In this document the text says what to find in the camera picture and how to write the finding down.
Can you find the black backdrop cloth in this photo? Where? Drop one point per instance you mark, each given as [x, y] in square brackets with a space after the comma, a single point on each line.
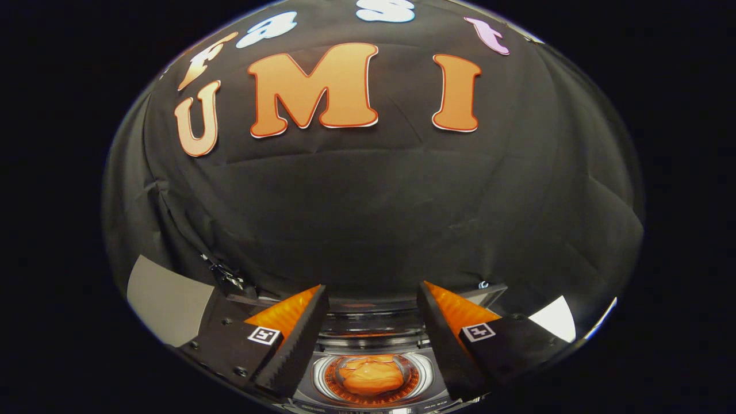
[374, 218]

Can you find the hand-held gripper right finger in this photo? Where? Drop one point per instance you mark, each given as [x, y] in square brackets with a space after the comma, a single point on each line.
[445, 348]

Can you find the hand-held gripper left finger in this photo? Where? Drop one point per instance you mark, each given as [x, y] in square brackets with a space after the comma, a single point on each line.
[305, 345]

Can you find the yellow polo shirt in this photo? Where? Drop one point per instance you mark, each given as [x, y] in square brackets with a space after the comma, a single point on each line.
[371, 376]

